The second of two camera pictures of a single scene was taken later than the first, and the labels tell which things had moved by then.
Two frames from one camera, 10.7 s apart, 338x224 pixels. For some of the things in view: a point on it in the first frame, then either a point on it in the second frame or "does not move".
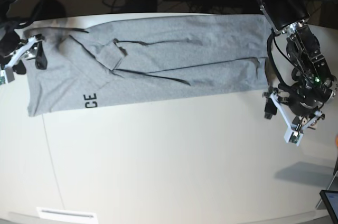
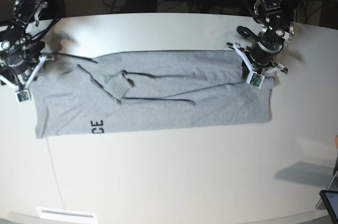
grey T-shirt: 101,61 to 104,93
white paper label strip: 58,213 does not move
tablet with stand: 328,199 does not move
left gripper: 305,100 to 263,52
